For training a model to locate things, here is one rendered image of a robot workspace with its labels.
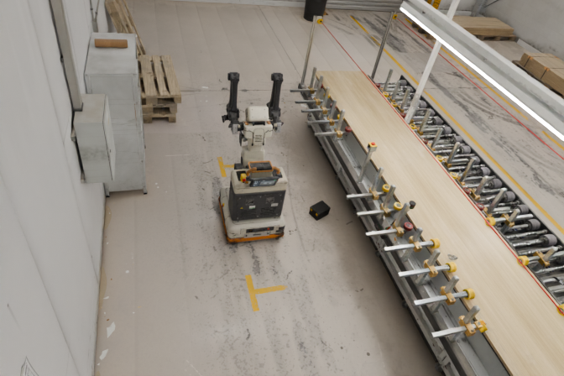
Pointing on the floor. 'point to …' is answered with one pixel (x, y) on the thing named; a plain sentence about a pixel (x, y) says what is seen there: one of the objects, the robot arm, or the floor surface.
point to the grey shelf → (120, 107)
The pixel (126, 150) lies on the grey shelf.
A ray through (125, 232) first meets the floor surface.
